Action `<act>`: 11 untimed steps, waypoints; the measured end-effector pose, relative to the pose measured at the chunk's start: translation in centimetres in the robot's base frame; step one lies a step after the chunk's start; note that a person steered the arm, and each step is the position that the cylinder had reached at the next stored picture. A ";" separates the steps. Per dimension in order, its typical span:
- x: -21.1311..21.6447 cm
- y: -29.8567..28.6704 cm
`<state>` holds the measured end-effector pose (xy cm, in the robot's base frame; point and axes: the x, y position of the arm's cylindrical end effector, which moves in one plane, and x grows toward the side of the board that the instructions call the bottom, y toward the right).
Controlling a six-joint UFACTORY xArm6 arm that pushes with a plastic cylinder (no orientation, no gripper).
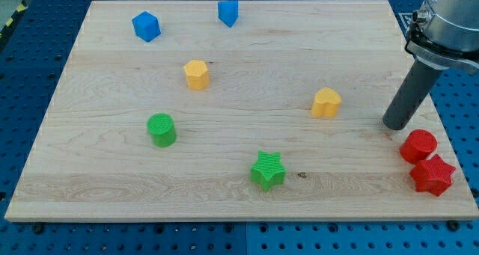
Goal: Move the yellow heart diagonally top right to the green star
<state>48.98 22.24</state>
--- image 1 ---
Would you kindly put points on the green cylinder block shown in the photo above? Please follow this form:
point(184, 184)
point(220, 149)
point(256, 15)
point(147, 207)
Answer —
point(161, 130)

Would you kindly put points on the blue triangle block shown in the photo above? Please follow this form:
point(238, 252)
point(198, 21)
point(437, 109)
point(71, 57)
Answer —
point(228, 12)

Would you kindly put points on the wooden board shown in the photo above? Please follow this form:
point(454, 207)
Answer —
point(93, 159)

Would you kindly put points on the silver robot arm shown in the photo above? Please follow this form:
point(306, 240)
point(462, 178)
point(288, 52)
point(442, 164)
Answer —
point(442, 34)

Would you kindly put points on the green star block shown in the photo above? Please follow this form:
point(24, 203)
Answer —
point(268, 171)

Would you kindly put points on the yellow heart block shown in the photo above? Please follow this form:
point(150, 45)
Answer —
point(326, 103)

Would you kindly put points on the yellow pentagon block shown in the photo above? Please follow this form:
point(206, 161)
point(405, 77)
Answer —
point(197, 75)

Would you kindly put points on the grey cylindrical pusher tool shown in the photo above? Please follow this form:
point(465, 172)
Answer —
point(412, 92)

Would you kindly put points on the red cylinder block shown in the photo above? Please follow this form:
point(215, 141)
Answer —
point(418, 146)

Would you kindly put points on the red star block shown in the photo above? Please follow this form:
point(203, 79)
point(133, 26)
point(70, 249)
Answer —
point(432, 175)

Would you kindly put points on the blue cube block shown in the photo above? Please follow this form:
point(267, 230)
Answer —
point(146, 26)

